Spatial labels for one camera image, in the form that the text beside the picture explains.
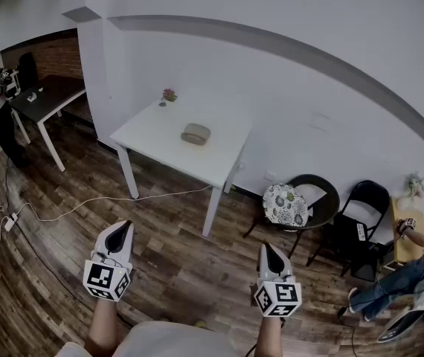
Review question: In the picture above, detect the light wooden side table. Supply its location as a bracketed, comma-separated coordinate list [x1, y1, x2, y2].
[389, 195, 424, 266]

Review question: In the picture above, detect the brown glasses case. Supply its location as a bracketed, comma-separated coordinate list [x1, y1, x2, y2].
[180, 122, 212, 148]

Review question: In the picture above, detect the person's right forearm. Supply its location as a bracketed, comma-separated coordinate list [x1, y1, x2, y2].
[254, 313, 284, 357]

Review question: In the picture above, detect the dark desk with white frame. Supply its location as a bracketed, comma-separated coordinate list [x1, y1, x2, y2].
[9, 74, 88, 173]

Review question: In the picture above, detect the floral round cushion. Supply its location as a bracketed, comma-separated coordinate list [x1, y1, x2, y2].
[262, 183, 309, 228]

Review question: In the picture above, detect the thick white floor cable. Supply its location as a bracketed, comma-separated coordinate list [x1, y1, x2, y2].
[12, 184, 213, 225]

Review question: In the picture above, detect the black folding chair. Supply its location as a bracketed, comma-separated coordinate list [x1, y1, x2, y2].
[305, 179, 392, 283]

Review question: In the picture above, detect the white power adapter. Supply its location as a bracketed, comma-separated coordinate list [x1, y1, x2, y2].
[3, 213, 19, 232]

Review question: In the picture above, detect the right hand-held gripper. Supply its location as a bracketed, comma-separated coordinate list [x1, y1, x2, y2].
[253, 242, 303, 318]

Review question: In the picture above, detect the person's left forearm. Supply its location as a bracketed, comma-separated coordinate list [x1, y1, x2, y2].
[86, 298, 121, 357]

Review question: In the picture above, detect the dark round wicker chair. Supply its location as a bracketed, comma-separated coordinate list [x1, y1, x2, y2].
[242, 173, 341, 260]

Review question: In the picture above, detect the small red flower plant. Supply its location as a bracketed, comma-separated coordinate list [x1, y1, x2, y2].
[158, 88, 179, 108]

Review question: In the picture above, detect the white flower bouquet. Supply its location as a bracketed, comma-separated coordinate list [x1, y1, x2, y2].
[397, 172, 424, 210]

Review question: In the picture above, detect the person's white shirt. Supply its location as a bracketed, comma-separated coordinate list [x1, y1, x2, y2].
[54, 320, 243, 357]

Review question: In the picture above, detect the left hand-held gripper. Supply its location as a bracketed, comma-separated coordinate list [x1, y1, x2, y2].
[83, 219, 135, 303]

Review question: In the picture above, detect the black office chair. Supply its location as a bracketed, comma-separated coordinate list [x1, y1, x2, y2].
[17, 51, 39, 93]

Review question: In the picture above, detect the white square table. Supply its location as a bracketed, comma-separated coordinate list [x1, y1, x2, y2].
[109, 87, 254, 238]

